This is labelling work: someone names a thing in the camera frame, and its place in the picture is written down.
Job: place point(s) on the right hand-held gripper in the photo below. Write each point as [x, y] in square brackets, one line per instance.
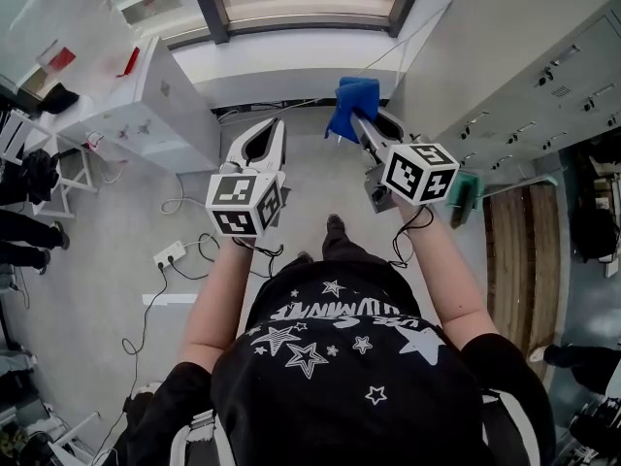
[417, 173]

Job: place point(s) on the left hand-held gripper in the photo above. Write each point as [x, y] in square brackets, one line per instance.
[230, 189]

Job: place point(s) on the blue cloth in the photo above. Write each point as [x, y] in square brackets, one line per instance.
[356, 100]

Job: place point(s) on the person's left forearm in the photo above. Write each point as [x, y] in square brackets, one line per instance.
[218, 299]

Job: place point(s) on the person's right forearm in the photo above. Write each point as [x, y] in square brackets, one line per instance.
[446, 279]

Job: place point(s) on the white window sill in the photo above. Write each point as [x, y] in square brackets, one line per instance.
[291, 71]

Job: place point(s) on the white cabinet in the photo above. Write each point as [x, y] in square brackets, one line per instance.
[165, 114]

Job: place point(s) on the person's black trouser leg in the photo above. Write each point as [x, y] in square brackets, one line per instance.
[347, 250]

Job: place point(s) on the white power strip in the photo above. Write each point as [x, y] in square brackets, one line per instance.
[170, 254]

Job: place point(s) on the grey metal locker cabinet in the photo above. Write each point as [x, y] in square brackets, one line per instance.
[509, 66]

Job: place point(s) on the red packet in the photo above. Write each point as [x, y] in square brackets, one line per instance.
[62, 58]
[132, 61]

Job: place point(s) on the white floor tape strip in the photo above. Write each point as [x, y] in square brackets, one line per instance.
[170, 299]

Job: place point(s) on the white chair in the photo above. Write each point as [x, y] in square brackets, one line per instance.
[73, 182]

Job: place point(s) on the wooden bench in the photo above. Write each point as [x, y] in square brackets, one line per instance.
[524, 270]

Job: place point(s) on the black cap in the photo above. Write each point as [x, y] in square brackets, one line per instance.
[58, 99]

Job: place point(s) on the black garment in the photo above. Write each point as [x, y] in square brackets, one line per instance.
[39, 175]

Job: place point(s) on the clear plastic bag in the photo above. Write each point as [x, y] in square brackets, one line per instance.
[73, 17]

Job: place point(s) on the black backpack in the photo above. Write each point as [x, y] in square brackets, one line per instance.
[597, 233]

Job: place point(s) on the person's black star-print shirt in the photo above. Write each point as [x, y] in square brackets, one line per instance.
[339, 381]

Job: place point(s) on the black window frame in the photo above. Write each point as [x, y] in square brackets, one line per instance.
[208, 3]

